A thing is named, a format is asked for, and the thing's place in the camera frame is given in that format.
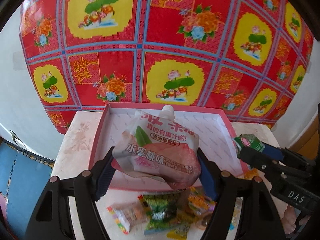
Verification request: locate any green triangular snack packet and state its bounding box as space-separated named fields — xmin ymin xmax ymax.
xmin=137 ymin=192 xmax=183 ymax=236
xmin=233 ymin=134 xmax=265 ymax=152

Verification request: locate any burger gummy candy packet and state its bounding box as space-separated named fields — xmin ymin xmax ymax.
xmin=188 ymin=187 xmax=216 ymax=217

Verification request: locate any clear colourful candy packet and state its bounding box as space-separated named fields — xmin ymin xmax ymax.
xmin=107 ymin=202 xmax=148 ymax=235

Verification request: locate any peach jelly drink pouch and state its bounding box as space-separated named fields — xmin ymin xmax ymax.
xmin=112 ymin=105 xmax=201 ymax=190

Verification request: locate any right hand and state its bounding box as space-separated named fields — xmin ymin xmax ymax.
xmin=281 ymin=205 xmax=297 ymax=235

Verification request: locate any wooden furniture edge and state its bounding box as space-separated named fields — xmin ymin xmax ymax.
xmin=290 ymin=118 xmax=319 ymax=159

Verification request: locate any pink shallow cardboard box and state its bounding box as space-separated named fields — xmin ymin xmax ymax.
xmin=88 ymin=102 xmax=245 ymax=192

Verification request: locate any blue foam floor mat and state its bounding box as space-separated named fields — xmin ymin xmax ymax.
xmin=1 ymin=142 xmax=52 ymax=239

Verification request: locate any pink foam floor mat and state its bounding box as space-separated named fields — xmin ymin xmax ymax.
xmin=0 ymin=193 xmax=8 ymax=220

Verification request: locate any red floral patterned cloth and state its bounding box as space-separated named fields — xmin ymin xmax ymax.
xmin=20 ymin=0 xmax=313 ymax=133

